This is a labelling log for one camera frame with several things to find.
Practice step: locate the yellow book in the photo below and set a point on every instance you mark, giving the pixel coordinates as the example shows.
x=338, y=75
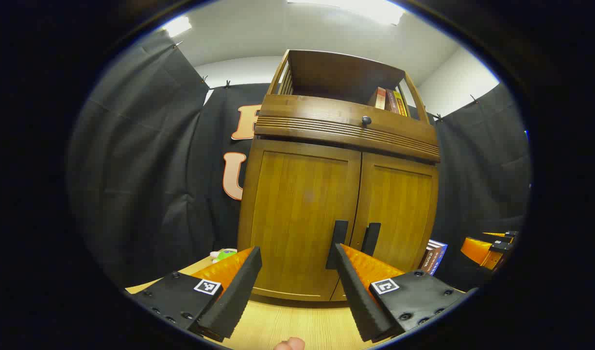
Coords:
x=400, y=103

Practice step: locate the green plush toy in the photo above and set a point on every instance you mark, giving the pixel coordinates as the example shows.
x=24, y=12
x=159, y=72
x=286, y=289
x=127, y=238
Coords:
x=226, y=254

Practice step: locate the ceiling light panel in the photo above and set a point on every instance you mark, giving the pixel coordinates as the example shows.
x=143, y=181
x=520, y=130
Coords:
x=177, y=26

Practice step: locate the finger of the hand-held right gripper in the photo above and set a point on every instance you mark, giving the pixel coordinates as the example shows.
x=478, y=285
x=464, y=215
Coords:
x=508, y=234
x=479, y=250

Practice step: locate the wooden cabinet door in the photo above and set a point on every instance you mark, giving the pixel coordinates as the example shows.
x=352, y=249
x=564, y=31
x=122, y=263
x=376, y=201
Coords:
x=399, y=209
x=292, y=209

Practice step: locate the wooden drawer with black knob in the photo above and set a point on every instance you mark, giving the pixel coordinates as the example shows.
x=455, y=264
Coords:
x=316, y=114

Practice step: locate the blue upright book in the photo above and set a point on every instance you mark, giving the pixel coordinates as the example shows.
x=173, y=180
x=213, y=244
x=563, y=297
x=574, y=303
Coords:
x=443, y=253

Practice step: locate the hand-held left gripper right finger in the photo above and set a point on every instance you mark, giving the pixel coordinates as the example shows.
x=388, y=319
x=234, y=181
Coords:
x=360, y=301

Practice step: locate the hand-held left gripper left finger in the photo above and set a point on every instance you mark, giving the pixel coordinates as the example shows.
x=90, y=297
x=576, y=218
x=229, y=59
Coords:
x=231, y=296

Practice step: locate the wooden double-door shoe cabinet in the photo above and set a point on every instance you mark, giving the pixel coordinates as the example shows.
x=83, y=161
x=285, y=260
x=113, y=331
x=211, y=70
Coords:
x=336, y=73

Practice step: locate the brown upright book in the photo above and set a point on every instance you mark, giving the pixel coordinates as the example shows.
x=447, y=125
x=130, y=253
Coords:
x=429, y=260

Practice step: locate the maroon book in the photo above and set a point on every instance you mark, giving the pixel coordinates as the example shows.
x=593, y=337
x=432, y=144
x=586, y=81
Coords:
x=392, y=101

